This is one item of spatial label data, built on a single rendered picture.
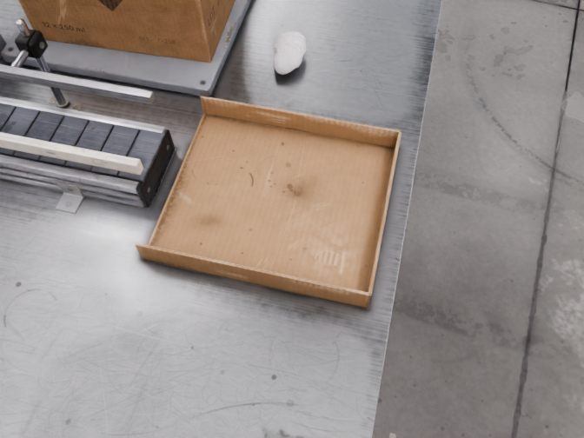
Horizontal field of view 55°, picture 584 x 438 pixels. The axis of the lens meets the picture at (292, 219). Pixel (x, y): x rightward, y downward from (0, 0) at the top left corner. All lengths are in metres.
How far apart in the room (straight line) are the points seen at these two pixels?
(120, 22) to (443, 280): 1.14
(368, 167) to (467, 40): 1.57
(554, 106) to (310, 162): 1.49
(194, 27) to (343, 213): 0.36
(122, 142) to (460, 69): 1.60
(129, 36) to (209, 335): 0.50
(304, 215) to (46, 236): 0.35
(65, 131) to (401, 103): 0.50
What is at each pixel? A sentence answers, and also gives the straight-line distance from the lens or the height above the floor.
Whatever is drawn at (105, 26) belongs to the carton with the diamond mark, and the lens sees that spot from 0.97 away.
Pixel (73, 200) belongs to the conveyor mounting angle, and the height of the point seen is 0.83.
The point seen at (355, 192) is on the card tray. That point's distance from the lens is 0.79.
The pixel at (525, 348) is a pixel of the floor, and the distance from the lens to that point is 1.68.
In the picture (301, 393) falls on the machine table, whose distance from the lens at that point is 0.68.
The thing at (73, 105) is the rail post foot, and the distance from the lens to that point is 0.96.
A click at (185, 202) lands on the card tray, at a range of 0.80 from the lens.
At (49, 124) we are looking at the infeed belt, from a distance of 0.88.
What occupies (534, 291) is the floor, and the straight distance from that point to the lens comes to 1.76.
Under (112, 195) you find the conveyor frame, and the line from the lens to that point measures 0.82.
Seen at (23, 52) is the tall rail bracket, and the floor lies 0.96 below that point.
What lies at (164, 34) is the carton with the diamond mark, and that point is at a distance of 0.93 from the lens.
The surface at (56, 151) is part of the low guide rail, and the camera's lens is 0.80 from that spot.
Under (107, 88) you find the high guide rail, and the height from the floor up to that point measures 0.96.
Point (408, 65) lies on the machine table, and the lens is 0.97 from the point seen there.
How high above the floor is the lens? 1.49
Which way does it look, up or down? 59 degrees down
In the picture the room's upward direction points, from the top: 1 degrees counter-clockwise
